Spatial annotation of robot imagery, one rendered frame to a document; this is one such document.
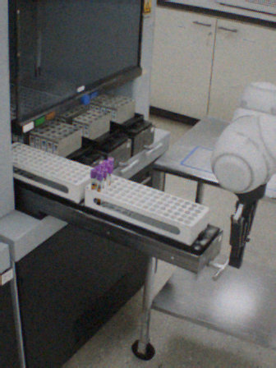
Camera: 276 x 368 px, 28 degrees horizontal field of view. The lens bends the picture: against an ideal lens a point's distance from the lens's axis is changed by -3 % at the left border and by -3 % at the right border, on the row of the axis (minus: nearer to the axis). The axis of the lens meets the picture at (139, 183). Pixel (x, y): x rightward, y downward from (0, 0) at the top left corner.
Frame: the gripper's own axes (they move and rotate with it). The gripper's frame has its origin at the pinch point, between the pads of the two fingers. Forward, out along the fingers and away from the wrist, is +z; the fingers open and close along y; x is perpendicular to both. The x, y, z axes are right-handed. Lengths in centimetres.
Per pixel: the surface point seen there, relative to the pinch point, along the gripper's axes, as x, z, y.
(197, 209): -12.5, -6.2, -2.7
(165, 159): -35.1, -1.7, -28.9
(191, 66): -120, 36, -229
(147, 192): -26.1, -6.2, -2.5
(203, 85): -110, 47, -229
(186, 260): -9.6, 1.9, 6.7
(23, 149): -66, -6, -2
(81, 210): -39.8, 0.0, 5.7
